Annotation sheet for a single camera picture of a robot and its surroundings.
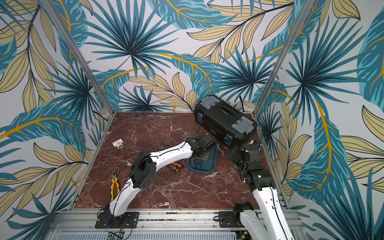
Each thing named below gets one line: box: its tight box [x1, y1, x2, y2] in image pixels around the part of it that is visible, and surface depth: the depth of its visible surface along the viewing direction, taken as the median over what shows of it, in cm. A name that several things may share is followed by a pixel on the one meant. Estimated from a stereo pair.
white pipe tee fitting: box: [112, 138, 124, 150], surface depth 100 cm
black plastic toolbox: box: [193, 95, 258, 148], surface depth 97 cm
